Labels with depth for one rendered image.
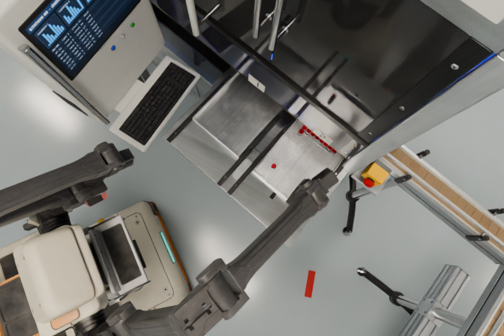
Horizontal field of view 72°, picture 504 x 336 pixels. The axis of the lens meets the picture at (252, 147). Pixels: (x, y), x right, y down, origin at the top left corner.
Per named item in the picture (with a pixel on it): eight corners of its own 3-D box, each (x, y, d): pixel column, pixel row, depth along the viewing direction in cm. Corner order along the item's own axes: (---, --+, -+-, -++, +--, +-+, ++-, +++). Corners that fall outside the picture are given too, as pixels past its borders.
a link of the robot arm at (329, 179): (301, 185, 95) (319, 211, 95) (334, 162, 97) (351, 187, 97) (291, 184, 107) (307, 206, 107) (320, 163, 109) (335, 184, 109)
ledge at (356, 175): (369, 152, 151) (370, 151, 149) (393, 171, 149) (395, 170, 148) (350, 176, 148) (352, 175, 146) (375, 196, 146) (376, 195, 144)
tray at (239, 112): (244, 67, 157) (244, 63, 154) (289, 102, 154) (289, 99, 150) (193, 120, 150) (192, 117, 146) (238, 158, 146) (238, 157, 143)
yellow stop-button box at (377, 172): (370, 162, 140) (377, 158, 133) (385, 173, 139) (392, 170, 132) (359, 175, 138) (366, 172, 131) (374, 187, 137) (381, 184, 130)
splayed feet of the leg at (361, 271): (361, 263, 222) (368, 265, 208) (425, 318, 215) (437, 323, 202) (353, 273, 220) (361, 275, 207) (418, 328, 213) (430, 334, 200)
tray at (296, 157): (301, 113, 152) (303, 111, 149) (349, 150, 149) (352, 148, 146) (252, 172, 145) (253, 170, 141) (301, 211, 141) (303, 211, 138)
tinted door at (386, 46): (271, 64, 121) (301, -90, 65) (370, 141, 115) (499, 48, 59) (270, 64, 121) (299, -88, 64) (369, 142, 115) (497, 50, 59)
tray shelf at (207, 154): (236, 62, 160) (236, 60, 158) (357, 159, 150) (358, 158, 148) (163, 137, 149) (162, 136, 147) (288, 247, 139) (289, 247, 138)
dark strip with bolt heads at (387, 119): (340, 149, 136) (472, 35, 60) (349, 157, 136) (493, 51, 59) (337, 151, 136) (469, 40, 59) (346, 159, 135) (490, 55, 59)
